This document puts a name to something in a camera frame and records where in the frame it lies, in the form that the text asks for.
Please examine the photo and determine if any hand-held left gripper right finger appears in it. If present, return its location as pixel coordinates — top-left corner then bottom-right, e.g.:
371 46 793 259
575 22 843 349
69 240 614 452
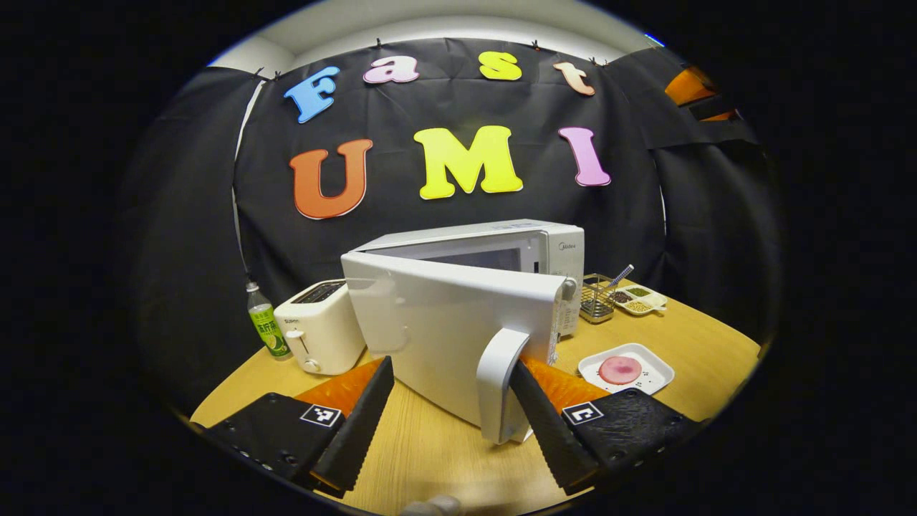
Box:
510 357 706 495

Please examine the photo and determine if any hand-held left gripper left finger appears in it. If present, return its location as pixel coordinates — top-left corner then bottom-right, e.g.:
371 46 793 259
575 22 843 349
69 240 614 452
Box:
204 356 396 495

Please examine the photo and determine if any white square plate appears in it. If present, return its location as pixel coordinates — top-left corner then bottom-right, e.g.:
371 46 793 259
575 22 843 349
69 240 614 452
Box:
577 343 676 396

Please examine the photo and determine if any divided white condiment dish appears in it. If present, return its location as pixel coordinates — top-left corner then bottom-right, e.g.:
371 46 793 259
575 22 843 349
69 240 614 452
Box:
613 285 668 317

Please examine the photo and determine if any white toaster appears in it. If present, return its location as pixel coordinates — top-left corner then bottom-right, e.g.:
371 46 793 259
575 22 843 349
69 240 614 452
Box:
274 279 368 376

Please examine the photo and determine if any green label drink bottle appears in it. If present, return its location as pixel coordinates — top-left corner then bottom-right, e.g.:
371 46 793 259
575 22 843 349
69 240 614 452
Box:
246 281 292 360

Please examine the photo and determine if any black backdrop cloth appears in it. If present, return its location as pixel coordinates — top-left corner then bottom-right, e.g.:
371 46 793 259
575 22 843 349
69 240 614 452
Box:
118 37 782 416

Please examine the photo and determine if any wire mesh basket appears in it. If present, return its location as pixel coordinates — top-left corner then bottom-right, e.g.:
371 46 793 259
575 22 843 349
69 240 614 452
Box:
579 274 617 325

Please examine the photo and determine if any pink ham slice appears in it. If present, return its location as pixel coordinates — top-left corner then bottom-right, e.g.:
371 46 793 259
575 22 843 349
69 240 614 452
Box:
598 355 643 386

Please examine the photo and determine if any white microwave oven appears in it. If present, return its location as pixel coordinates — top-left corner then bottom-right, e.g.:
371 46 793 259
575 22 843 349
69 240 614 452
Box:
340 219 585 445

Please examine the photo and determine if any metal spoon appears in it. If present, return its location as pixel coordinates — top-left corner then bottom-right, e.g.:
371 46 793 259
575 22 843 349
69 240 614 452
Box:
598 264 635 298

